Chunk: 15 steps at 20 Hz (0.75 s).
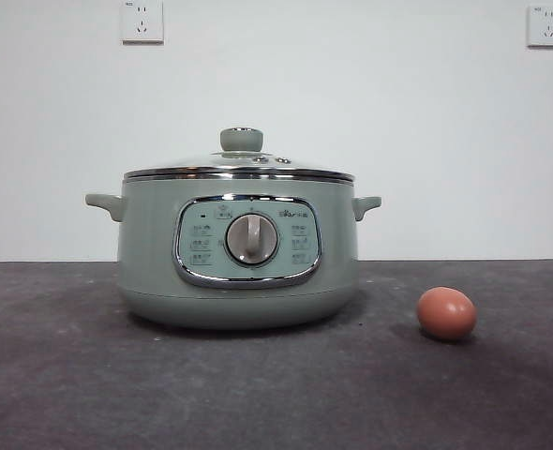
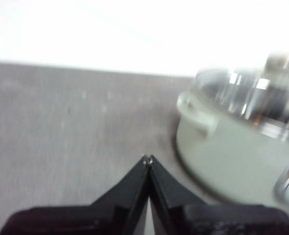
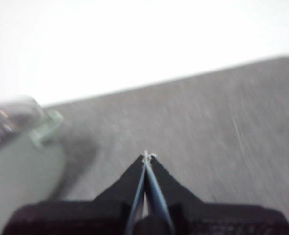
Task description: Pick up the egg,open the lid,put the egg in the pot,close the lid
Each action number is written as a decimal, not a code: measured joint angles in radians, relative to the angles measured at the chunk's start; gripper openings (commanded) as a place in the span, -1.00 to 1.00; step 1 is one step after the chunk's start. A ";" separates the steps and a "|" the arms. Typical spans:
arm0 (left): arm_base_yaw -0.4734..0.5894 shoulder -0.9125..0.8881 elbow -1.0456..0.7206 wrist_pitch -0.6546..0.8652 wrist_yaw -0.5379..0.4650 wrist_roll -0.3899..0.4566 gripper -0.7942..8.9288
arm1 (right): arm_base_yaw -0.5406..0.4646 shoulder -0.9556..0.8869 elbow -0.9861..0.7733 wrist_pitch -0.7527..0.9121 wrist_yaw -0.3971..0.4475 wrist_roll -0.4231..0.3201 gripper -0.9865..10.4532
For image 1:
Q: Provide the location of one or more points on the glass lid with green knob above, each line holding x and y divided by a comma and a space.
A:
240, 139

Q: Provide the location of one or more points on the brown egg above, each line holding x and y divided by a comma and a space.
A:
446, 313

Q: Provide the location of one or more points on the pale green electric cooking pot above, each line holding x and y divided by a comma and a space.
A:
154, 244

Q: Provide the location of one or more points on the white wall socket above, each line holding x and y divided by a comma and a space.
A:
546, 27
141, 22

